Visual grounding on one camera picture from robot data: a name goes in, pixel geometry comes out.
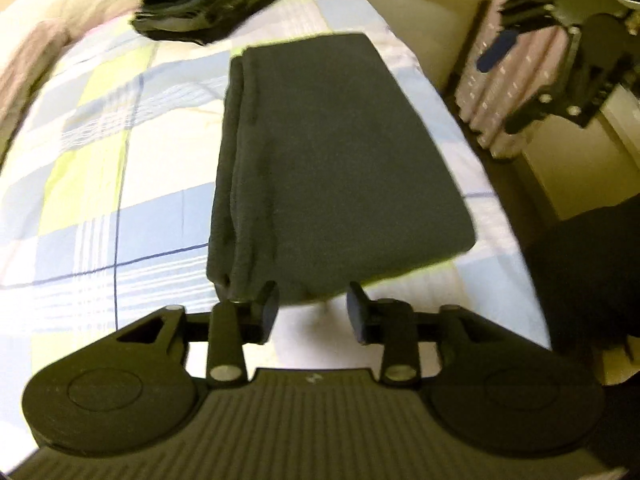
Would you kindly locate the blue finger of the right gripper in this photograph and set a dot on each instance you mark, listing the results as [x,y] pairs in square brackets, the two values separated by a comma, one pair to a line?
[496,50]

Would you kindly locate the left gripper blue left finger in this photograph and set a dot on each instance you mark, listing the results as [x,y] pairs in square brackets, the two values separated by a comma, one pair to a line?
[232,325]

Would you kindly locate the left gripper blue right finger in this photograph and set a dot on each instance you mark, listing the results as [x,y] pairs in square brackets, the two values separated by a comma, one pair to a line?
[390,323]

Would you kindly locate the dark grey garment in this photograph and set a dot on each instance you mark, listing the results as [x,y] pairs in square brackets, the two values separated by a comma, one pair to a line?
[326,176]

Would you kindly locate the pink curtain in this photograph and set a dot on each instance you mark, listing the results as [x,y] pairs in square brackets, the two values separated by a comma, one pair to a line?
[486,100]

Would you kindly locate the white laundry bin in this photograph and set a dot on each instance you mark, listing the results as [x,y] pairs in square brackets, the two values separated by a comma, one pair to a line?
[436,31]

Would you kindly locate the checked bed sheet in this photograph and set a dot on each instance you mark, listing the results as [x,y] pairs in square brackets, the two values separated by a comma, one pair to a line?
[107,189]

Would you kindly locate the white folded quilt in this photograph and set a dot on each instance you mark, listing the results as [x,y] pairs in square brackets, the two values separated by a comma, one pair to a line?
[34,34]

